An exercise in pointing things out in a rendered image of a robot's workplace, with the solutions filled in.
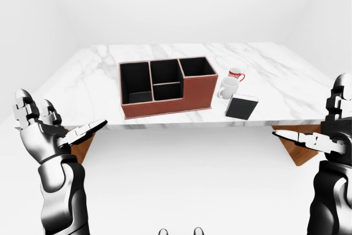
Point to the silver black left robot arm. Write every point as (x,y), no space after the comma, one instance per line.
(63,196)

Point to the brown wooden table leg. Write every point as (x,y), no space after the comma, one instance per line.
(298,149)
(81,145)

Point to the small dark rounded shape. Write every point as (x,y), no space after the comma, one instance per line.
(163,231)
(198,231)

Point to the black book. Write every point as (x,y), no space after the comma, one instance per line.
(240,107)

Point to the plain white mug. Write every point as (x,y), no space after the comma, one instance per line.
(227,88)

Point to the red-brown desk caddy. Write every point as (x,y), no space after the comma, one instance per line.
(165,89)

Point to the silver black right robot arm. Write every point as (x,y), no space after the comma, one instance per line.
(331,199)

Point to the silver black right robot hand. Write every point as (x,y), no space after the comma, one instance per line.
(334,136)

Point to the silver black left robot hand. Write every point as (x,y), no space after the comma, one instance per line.
(37,136)

